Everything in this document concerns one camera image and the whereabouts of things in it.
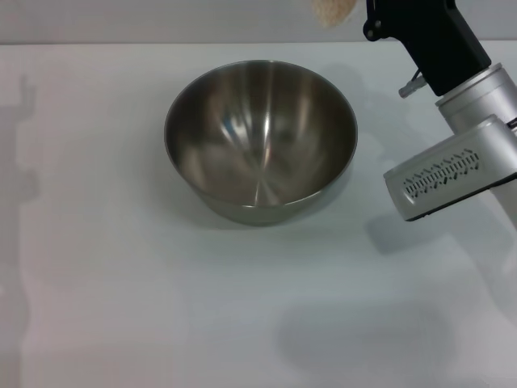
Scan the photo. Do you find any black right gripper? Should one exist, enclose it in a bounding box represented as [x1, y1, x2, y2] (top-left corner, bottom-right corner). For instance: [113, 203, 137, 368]
[362, 0, 493, 97]

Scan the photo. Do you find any clear plastic measuring cup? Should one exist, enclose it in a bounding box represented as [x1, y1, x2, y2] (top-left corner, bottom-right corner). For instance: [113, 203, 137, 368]
[310, 0, 364, 32]

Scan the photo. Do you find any pile of white rice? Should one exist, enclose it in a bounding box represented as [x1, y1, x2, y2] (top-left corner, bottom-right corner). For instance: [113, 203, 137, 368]
[313, 0, 360, 30]

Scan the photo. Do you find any stainless steel mixing bowl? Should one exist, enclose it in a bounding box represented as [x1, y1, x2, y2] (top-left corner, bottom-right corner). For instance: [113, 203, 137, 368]
[163, 59, 359, 226]

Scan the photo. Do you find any silver cylindrical connector plug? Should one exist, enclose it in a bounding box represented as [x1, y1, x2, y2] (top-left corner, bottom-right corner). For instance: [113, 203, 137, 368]
[398, 76, 426, 98]

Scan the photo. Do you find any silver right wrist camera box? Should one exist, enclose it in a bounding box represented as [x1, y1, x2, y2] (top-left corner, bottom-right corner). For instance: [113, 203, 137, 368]
[382, 114, 517, 222]

